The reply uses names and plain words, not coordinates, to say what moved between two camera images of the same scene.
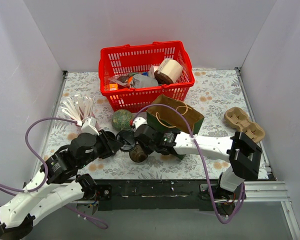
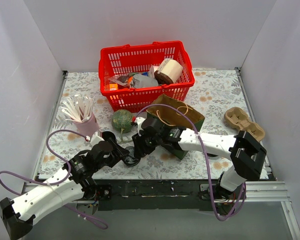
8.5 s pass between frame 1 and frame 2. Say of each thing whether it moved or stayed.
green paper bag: stayed
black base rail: stayed
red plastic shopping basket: stayed
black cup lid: moved
